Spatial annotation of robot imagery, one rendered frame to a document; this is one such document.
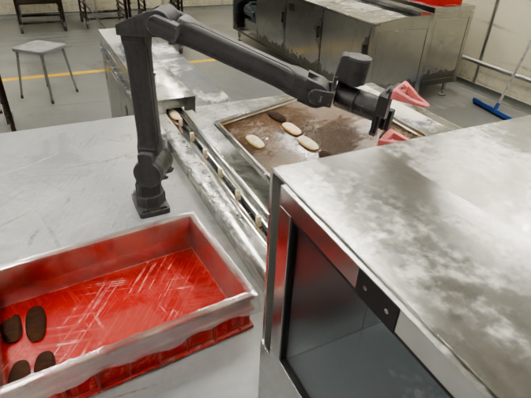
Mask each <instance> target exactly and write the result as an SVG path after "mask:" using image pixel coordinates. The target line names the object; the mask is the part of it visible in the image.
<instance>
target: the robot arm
mask: <svg viewBox="0 0 531 398"><path fill-rule="evenodd" d="M115 30H116V35H118V36H120V38H121V42H122V45H123V48H124V52H125V56H126V66H127V71H128V77H129V82H130V92H131V98H132V104H133V109H134V119H135V125H136V131H137V153H138V154H137V163H136V164H135V166H134V170H133V173H134V177H135V179H136V182H135V188H136V189H135V190H134V192H133V193H132V194H131V196H132V200H133V203H134V205H135V208H136V209H137V213H138V215H139V216H140V218H141V219H146V218H149V217H153V216H159V215H163V214H167V213H169V212H170V211H171V209H170V205H169V204H168V202H167V200H166V197H165V190H164V188H163V187H162V185H161V181H162V180H165V179H168V176H166V174H167V173H171V172H173V170H174V168H173V167H171V165H172V164H173V156H172V154H171V152H170V151H169V150H168V149H167V148H166V146H165V140H164V139H163V138H162V134H161V129H160V117H159V110H158V103H157V96H156V83H155V76H154V69H153V56H152V37H157V38H161V39H164V40H166V41H168V42H170V43H176V44H178V45H180V46H184V47H189V48H190V49H193V50H195V51H197V52H200V53H202V54H204V55H206V56H209V57H210V58H213V59H215V60H217V61H219V62H222V63H224V64H225V65H227V66H230V67H232V68H234V69H237V70H239V71H241V72H243V73H245V74H248V75H250V76H252V77H254V78H256V79H259V80H260V81H263V82H265V83H266V84H270V85H272V86H273V87H275V88H278V89H280V90H281V91H282V92H283V93H285V94H287V95H288V96H291V97H293V98H295V99H297V101H298V102H300V103H303V104H305V105H307V106H308V107H312V108H320V107H329V108H331V104H332V101H333V105H334V106H335V107H338V108H340V109H342V110H344V111H347V112H350V113H352V114H354V115H358V116H360V117H362V118H365V119H367V120H370V121H371V128H370V130H369V135H371V136H373V137H374V136H375V135H376V134H377V130H378V129H381V130H385V131H384V132H383V133H382V134H381V135H380V136H379V139H378V144H377V146H380V145H388V144H392V143H396V142H400V141H407V140H410V139H408V138H407V137H405V136H403V135H401V134H400V133H398V132H397V131H395V130H392V129H391V128H390V127H391V124H392V121H393V118H394V114H395V111H396V110H395V109H393V108H391V107H390V105H391V103H392V100H396V101H400V102H403V103H409V104H412V105H416V106H419V107H429V106H430V104H429V103H428V102H427V101H426V100H424V99H423V98H422V97H421V96H419V95H418V93H417V92H416V91H415V90H414V88H413V87H412V86H411V85H410V84H409V83H408V82H407V81H404V82H403V83H397V84H396V85H394V86H390V87H388V88H387V89H386V90H384V91H383V92H381V93H380V94H379V96H377V95H375V94H373V93H370V92H366V91H364V90H362V89H359V88H356V87H359V86H364V85H365V82H366V79H367V75H368V72H369V69H370V66H371V61H372V58H371V57H369V56H367V55H365V54H361V53H356V52H346V51H345V52H342V53H341V56H340V57H339V61H338V64H337V68H336V69H335V73H334V76H333V81H328V80H327V79H326V78H325V77H323V76H321V75H319V74H317V73H315V72H313V71H311V70H309V71H307V70H305V69H302V68H300V67H298V66H294V65H290V64H288V63H287V62H283V61H281V60H279V59H277V58H274V57H273V56H271V55H269V54H266V53H264V52H262V51H260V50H258V49H255V48H253V47H251V46H249V45H247V44H245V43H242V42H240V41H238V40H237V39H234V38H232V37H230V36H227V35H225V34H224V33H222V32H218V31H217V30H215V29H213V28H210V27H208V26H206V25H204V24H202V23H200V22H199V21H196V20H195V19H194V18H193V17H192V16H190V15H188V14H186V13H183V12H181V11H179V10H177V9H176V8H175V7H174V6H172V5H169V4H164V5H162V6H156V7H154V8H151V9H149V10H146V11H145V12H143V13H139V14H138V15H135V16H133V17H130V18H128V19H127V20H125V21H123V22H120V23H118V24H116V25H115ZM337 81H338V83H337ZM336 84H337V88H336ZM335 88H336V92H335V95H334V91H335ZM406 94H408V95H410V96H411V97H412V98H411V97H410V96H407V95H406ZM333 95H334V97H333ZM413 98H414V99H413ZM390 139H391V140H390ZM392 139H394V140H397V141H392Z"/></svg>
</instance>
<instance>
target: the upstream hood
mask: <svg viewBox="0 0 531 398"><path fill-rule="evenodd" d="M98 32H99V34H100V40H101V41H102V43H103V44H104V46H105V47H106V48H107V50H108V52H109V53H110V54H111V56H112V58H113V59H114V60H115V62H116V63H117V65H118V66H119V68H120V69H121V71H122V72H123V73H124V75H125V76H126V78H127V80H129V77H128V71H127V66H126V56H125V52H124V48H123V45H122V42H121V38H120V36H118V35H116V30H115V28H105V29H98ZM152 56H153V69H154V76H155V83H156V96H157V103H158V110H159V115H161V114H167V110H166V109H171V108H177V107H184V110H185V111H190V110H193V111H194V112H195V114H196V110H195V100H196V96H195V95H194V94H193V93H192V92H191V91H190V90H189V89H188V88H187V87H186V86H185V84H184V83H183V82H181V80H180V79H178V78H177V76H176V75H174V74H173V72H172V71H170V70H169V68H167V67H166V65H165V64H163V62H162V61H161V60H160V59H159V58H158V57H157V56H156V55H155V54H154V53H153V52H152Z"/></svg>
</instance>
